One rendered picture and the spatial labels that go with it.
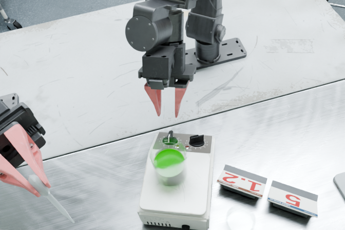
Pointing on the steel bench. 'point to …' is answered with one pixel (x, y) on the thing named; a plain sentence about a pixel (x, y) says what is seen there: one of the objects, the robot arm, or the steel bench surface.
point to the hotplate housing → (203, 222)
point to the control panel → (189, 140)
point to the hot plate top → (203, 174)
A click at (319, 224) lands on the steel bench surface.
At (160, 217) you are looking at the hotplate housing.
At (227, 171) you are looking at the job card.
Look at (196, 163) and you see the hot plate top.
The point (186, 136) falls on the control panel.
